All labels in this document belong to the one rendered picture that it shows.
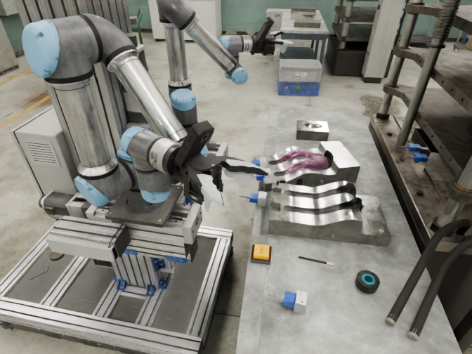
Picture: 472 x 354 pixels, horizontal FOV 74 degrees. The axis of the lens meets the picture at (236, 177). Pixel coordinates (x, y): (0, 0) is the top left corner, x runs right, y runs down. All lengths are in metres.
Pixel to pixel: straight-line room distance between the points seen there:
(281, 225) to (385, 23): 4.55
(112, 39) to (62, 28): 0.12
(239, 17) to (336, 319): 7.84
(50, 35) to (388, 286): 1.31
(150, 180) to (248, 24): 7.84
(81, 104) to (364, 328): 1.10
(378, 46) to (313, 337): 4.92
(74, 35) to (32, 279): 1.71
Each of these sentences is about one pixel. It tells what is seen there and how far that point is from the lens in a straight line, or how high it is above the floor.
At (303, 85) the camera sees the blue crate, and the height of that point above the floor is 0.17.
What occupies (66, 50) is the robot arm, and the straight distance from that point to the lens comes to 0.87.
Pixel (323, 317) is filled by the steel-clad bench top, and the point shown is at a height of 0.80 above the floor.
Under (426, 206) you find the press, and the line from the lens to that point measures 1.81.
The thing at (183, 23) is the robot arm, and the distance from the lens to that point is 1.40.
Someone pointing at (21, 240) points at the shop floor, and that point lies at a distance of 2.95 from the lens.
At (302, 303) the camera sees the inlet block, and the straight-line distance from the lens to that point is 1.16.
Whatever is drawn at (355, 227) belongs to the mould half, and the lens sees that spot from 1.39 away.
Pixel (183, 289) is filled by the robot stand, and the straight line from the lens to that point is 1.96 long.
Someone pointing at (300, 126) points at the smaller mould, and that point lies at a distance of 2.12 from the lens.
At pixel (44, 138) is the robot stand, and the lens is 1.44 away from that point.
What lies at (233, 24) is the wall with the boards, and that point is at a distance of 8.56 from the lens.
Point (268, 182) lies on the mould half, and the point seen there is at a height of 0.86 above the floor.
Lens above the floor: 1.82
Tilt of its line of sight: 37 degrees down
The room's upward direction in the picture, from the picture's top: straight up
